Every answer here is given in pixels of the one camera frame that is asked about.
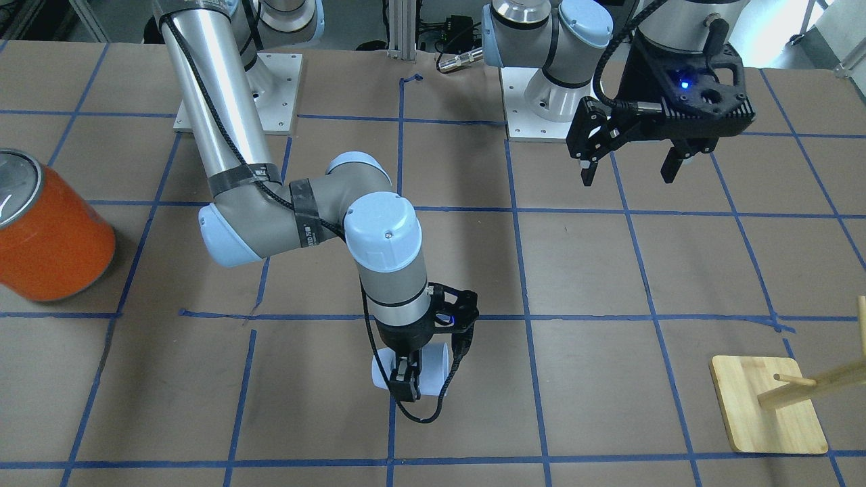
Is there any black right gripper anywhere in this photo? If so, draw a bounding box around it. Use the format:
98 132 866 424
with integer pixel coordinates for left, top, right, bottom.
387 333 429 401

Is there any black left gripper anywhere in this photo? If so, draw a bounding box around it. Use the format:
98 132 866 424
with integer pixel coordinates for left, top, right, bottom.
566 97 695 186

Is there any light blue plastic cup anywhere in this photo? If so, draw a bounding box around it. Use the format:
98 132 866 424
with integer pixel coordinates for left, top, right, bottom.
371 342 451 396

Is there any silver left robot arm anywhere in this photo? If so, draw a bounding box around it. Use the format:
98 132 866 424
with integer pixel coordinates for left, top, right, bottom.
480 1 756 186

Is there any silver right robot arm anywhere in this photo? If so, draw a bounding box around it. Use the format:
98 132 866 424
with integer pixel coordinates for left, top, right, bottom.
154 1 435 401

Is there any black power adapter box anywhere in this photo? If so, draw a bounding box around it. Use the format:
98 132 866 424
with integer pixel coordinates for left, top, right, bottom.
440 15 480 53

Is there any wooden mug tree stand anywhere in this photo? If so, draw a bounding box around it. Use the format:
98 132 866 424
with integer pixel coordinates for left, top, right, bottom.
709 296 866 455

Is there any orange cylindrical can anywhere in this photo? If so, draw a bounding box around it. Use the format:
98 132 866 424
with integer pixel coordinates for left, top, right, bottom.
1 148 116 302

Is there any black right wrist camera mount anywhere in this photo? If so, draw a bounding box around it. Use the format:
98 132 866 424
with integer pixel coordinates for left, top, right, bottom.
424 281 480 361

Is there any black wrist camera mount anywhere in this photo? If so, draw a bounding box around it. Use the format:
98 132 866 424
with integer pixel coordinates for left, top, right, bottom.
613 38 756 141
424 281 480 361

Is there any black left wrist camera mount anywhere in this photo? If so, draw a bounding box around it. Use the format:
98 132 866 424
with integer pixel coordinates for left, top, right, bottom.
613 38 756 141

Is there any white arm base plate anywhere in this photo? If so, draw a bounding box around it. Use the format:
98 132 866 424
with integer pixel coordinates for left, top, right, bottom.
167 43 301 168
500 67 596 143

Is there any silver cable connector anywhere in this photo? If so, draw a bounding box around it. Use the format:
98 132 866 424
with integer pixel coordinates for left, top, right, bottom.
436 47 484 74

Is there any aluminium frame post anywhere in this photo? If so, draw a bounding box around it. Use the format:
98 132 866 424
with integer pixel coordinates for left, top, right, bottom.
383 1 419 64

